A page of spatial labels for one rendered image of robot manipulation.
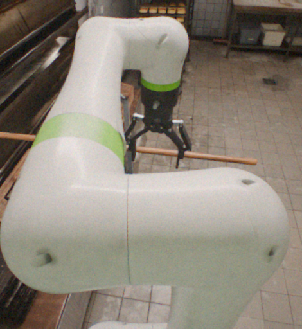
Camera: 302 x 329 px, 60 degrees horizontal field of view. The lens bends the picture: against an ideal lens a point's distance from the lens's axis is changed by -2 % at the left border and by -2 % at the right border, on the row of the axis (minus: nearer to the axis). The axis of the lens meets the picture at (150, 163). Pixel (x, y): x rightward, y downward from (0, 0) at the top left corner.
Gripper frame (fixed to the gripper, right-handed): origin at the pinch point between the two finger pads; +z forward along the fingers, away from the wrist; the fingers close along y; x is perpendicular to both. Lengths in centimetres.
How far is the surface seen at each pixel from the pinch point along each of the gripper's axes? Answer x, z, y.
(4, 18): 85, -6, -104
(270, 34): 465, 110, 125
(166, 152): 33.4, 28.2, 0.0
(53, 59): 125, 36, -104
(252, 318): 6, 145, 74
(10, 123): 56, 46, -101
